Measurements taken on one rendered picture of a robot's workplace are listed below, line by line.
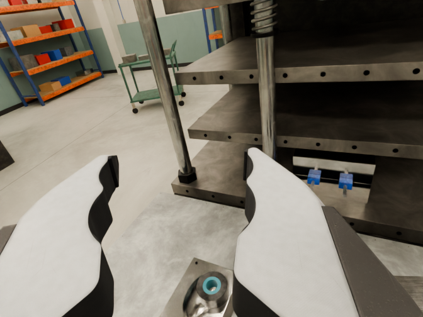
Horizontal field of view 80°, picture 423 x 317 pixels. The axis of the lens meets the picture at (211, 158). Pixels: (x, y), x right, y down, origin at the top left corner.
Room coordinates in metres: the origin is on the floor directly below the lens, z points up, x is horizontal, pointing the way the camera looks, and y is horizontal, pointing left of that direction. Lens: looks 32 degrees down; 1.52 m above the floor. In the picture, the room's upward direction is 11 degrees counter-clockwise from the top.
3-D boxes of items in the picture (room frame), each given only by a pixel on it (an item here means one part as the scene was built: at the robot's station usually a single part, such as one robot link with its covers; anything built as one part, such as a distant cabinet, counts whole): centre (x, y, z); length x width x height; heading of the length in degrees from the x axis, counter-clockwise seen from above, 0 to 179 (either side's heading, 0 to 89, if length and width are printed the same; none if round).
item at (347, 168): (0.94, -0.55, 0.87); 0.50 x 0.27 x 0.17; 149
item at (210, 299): (0.38, 0.06, 0.89); 0.08 x 0.08 x 0.04
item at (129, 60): (4.64, 0.72, 0.50); 0.98 x 0.55 x 1.01; 86
